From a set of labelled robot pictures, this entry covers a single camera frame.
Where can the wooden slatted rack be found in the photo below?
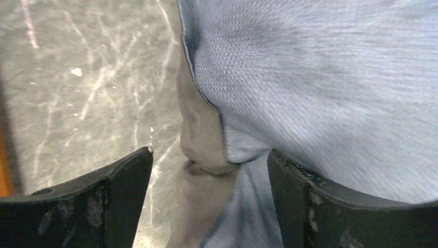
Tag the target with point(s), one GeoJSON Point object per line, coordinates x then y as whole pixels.
{"type": "Point", "coordinates": [11, 179]}

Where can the blue grey pillow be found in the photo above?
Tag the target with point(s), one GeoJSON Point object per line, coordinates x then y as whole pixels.
{"type": "Point", "coordinates": [345, 89]}

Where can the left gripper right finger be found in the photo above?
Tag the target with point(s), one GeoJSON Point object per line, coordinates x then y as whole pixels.
{"type": "Point", "coordinates": [313, 211]}

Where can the patchwork green beige pillowcase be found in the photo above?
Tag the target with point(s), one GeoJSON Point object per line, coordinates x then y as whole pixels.
{"type": "Point", "coordinates": [206, 181]}

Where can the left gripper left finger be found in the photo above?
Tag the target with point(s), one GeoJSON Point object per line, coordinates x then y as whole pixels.
{"type": "Point", "coordinates": [98, 209]}

